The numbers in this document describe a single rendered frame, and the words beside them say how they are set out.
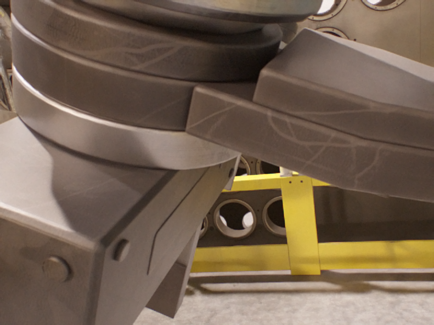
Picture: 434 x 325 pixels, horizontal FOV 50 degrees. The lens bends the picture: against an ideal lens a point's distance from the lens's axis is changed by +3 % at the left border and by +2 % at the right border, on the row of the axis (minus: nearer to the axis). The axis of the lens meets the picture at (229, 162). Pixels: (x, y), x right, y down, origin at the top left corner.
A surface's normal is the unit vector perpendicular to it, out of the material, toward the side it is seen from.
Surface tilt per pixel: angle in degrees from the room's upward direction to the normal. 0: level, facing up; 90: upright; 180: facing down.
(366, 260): 90
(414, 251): 90
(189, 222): 114
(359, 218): 90
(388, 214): 90
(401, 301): 0
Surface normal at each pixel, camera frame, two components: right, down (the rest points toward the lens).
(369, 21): -0.18, 0.29
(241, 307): -0.14, -0.95
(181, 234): 0.93, 0.33
